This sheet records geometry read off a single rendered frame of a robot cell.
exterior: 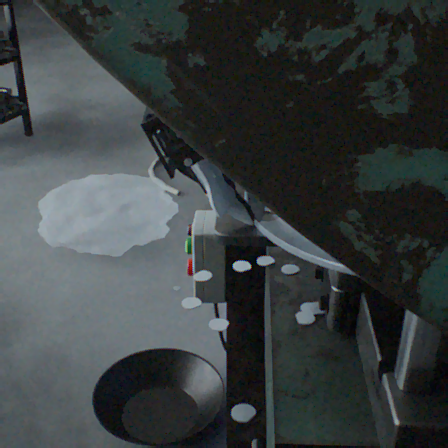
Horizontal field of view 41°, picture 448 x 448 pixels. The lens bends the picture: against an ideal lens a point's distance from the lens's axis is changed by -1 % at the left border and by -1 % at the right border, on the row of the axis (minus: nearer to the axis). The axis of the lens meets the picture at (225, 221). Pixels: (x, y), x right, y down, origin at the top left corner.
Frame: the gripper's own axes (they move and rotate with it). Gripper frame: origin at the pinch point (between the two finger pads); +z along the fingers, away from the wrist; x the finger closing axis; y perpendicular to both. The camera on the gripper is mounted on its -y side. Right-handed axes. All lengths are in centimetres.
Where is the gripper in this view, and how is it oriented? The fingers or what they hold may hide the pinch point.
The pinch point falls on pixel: (250, 208)
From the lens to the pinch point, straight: 58.0
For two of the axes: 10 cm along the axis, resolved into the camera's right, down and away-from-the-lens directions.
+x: 9.1, -3.7, -2.1
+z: 4.2, 8.0, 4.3
